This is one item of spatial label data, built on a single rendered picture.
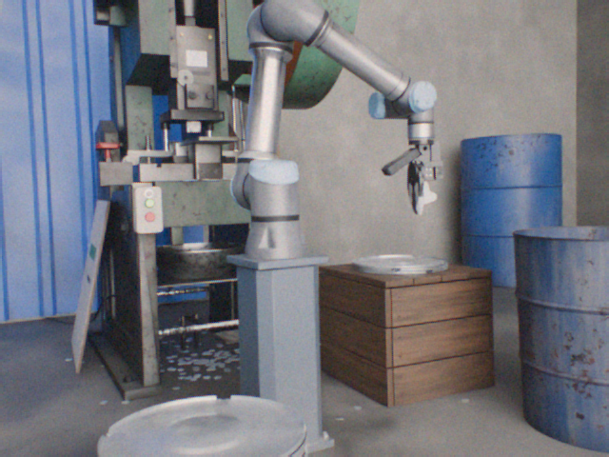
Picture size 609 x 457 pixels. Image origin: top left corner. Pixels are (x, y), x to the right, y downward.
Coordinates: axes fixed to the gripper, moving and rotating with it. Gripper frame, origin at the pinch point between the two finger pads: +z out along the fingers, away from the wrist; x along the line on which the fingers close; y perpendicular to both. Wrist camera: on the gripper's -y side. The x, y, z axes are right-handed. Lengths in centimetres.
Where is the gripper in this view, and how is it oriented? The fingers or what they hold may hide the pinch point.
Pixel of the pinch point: (415, 209)
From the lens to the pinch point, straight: 179.7
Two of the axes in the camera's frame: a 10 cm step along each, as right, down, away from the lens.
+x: -1.9, -0.5, 9.8
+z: 0.3, 10.0, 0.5
